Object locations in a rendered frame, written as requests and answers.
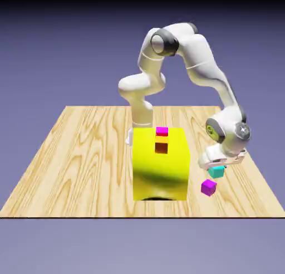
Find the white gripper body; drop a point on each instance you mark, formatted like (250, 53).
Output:
(211, 156)

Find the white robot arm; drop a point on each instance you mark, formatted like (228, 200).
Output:
(200, 55)

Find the small magenta cube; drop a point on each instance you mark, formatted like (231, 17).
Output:
(161, 131)

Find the small teal cube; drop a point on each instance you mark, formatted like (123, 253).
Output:
(216, 172)

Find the small purple cube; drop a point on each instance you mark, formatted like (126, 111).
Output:
(208, 187)

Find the small orange cube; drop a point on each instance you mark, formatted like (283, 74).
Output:
(161, 145)

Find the large yellow box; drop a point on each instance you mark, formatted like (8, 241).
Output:
(160, 167)

